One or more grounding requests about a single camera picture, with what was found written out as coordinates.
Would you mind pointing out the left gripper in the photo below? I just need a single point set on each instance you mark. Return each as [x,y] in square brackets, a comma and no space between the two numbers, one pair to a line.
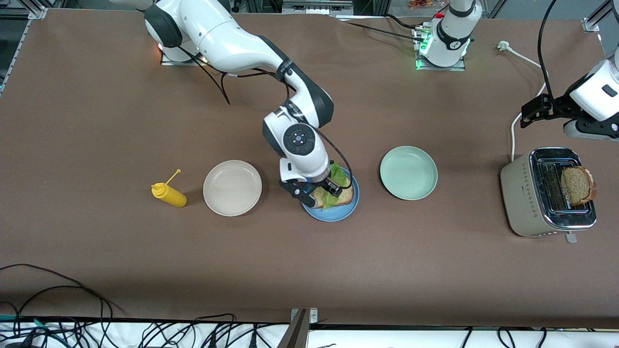
[557,105]

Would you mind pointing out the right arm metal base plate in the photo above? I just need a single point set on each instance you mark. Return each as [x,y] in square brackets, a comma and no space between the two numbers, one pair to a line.
[169,63]

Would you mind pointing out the beige and chrome toaster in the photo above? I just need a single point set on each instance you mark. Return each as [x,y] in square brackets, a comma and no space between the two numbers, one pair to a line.
[520,193]

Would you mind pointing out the orange packaged item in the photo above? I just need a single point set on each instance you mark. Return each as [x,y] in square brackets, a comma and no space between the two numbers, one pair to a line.
[423,4]

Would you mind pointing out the grey metal bar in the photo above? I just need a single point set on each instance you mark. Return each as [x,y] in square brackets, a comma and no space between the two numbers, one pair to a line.
[296,333]

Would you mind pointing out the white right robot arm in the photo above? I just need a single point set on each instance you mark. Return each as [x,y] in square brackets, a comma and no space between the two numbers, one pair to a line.
[227,38]

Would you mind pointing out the silver table edge bracket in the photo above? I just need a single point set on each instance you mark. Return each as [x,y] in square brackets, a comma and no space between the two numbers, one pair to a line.
[313,315]

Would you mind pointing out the pale green round plate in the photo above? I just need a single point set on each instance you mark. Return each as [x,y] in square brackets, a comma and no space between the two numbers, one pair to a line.
[408,173]

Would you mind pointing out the perforated aluminium frame profile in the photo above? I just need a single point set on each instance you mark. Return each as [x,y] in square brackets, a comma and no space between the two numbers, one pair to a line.
[14,58]

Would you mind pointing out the green lettuce leaf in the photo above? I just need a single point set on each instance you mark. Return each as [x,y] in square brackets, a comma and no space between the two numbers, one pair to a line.
[341,176]

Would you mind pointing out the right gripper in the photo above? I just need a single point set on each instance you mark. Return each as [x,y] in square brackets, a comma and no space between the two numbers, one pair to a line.
[331,185]

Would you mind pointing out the grey metal box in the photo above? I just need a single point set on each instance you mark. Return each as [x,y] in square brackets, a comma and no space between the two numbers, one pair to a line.
[316,7]

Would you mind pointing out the brown bread slice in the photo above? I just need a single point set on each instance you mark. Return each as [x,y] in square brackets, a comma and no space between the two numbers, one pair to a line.
[578,186]
[346,198]

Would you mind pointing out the yellow mustard squeeze bottle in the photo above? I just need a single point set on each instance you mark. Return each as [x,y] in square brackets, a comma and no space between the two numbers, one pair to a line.
[171,195]

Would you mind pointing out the beige round plate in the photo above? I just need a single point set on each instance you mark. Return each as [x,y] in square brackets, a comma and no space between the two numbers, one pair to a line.
[232,188]

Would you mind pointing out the blue round plate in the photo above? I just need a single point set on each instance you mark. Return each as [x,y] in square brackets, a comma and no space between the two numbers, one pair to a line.
[333,216]

